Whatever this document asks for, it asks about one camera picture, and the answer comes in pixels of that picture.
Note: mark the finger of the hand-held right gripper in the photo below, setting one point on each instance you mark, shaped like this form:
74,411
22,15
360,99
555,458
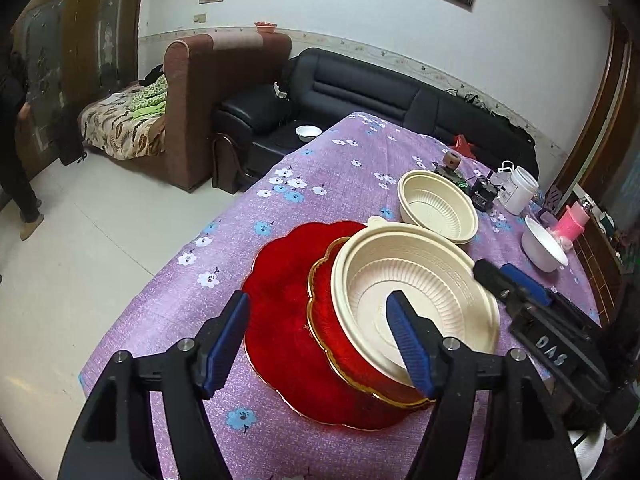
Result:
492,280
525,281

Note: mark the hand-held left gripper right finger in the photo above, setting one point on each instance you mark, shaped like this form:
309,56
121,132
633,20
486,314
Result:
407,345

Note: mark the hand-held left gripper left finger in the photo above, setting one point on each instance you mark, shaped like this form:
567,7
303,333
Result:
225,345

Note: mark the deep red gold-rimmed plate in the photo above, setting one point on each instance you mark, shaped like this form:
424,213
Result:
360,360

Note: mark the shallow red gold-rimmed plate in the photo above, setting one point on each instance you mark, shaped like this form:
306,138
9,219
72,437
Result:
285,320

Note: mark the large cream plastic bowl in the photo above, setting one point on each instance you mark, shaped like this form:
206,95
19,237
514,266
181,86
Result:
370,280

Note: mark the small cream plastic bowl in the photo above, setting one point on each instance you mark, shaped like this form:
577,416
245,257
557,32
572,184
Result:
435,205

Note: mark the pink bottle with knit sleeve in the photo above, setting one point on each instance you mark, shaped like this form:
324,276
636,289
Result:
572,222

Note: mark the black device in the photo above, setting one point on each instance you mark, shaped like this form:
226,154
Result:
484,194

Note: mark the black and white patterned box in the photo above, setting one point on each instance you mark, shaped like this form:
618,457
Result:
552,196

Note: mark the white plastic jar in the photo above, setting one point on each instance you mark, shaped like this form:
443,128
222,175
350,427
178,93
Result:
517,187

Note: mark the wooden spool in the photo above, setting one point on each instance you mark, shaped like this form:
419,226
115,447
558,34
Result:
452,160

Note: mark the red bag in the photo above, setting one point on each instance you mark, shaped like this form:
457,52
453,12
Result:
463,143

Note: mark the purple floral tablecloth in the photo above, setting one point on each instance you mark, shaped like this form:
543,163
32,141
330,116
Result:
325,180

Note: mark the small white ceramic bowl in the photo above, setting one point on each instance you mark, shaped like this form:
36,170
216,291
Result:
308,132

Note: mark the leaf patterned blanket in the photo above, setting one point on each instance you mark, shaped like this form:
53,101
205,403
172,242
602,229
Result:
115,130

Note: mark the black leather sofa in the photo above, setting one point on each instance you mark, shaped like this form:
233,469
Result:
350,85

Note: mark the brown armchair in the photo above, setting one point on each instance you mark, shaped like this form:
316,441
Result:
215,90

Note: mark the green cloth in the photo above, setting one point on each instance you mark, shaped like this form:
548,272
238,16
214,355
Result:
150,97

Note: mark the black suitcase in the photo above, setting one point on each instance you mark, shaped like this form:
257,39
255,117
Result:
70,135

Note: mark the small red basin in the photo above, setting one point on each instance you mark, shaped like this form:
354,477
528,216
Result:
265,27

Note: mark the dark wooden wardrobe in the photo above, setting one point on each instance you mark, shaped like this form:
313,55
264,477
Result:
85,35

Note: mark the wall switch plate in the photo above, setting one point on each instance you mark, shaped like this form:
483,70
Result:
200,18

